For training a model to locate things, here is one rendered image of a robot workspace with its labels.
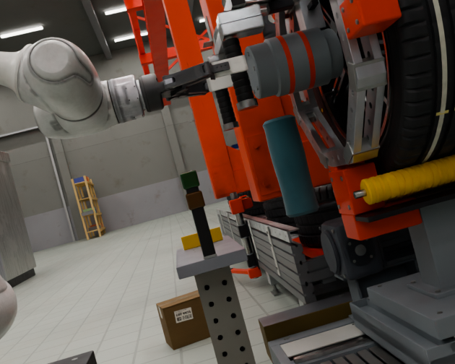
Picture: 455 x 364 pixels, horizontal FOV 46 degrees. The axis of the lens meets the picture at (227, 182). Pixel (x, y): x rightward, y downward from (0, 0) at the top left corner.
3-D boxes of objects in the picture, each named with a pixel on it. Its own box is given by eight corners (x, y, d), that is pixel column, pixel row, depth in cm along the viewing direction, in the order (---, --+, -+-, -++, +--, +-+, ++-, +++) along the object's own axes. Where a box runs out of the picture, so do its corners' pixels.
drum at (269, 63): (350, 74, 124) (334, 15, 124) (263, 96, 122) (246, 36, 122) (333, 86, 138) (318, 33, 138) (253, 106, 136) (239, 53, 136)
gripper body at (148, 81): (147, 115, 113) (189, 105, 114) (144, 109, 105) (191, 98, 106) (138, 81, 114) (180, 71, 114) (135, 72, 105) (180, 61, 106)
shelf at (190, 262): (248, 260, 127) (245, 248, 127) (178, 279, 125) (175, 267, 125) (230, 244, 170) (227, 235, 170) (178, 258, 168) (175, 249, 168)
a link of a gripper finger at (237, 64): (209, 63, 104) (209, 63, 104) (244, 55, 105) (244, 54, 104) (214, 78, 104) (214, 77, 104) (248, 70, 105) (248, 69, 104)
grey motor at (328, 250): (488, 294, 162) (458, 182, 162) (357, 334, 158) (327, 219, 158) (456, 284, 180) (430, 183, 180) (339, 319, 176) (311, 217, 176)
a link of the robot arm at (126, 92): (117, 120, 104) (146, 113, 105) (105, 75, 104) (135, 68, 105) (122, 126, 113) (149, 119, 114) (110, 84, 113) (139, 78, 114)
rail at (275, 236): (326, 285, 189) (309, 225, 189) (300, 292, 188) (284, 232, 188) (241, 235, 435) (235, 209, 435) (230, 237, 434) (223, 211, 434)
